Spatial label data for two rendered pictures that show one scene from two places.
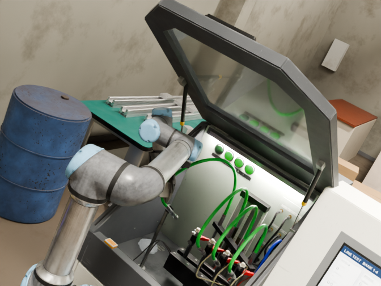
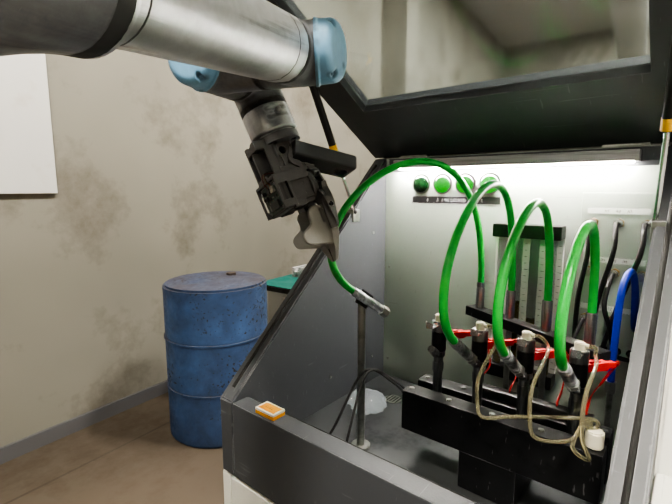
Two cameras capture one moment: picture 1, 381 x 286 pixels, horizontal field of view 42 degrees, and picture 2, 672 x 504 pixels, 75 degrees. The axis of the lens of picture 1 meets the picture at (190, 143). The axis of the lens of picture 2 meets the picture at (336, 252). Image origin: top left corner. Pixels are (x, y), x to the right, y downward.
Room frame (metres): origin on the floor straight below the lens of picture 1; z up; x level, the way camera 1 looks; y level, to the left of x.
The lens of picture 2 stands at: (1.05, -0.15, 1.37)
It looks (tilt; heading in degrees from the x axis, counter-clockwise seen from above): 8 degrees down; 11
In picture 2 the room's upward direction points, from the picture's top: straight up
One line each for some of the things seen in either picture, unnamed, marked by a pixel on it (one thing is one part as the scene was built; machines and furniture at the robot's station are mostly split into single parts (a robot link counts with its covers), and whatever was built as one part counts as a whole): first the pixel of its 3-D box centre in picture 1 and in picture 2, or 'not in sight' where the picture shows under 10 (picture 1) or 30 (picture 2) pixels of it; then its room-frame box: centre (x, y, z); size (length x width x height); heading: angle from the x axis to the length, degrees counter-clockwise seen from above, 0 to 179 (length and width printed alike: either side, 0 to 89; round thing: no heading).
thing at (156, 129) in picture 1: (157, 131); (223, 63); (1.62, 0.12, 1.53); 0.11 x 0.11 x 0.08; 81
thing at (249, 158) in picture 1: (256, 162); (497, 161); (2.12, -0.31, 1.43); 0.54 x 0.03 x 0.02; 62
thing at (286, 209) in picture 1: (278, 234); (611, 270); (2.00, -0.52, 1.20); 0.13 x 0.03 x 0.31; 62
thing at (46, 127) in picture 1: (36, 152); (218, 351); (3.29, 1.00, 0.44); 0.58 x 0.58 x 0.87
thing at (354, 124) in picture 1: (335, 131); not in sight; (9.22, -2.40, 0.45); 2.57 x 0.82 x 0.91; 157
